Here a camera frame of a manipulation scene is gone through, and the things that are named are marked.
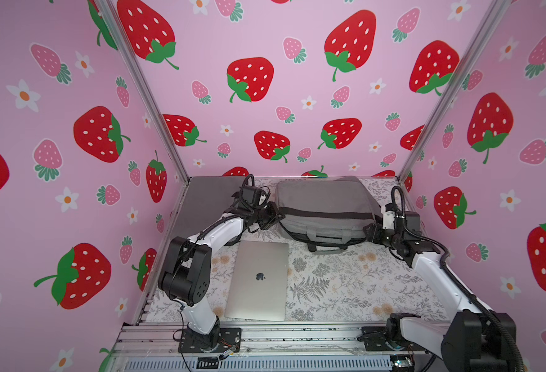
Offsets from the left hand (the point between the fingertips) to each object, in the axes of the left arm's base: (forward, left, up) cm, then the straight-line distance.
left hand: (288, 214), depth 89 cm
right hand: (-6, -30, -1) cm, 30 cm away
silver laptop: (-23, +12, -16) cm, 30 cm away
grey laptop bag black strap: (+3, -16, -3) cm, 16 cm away
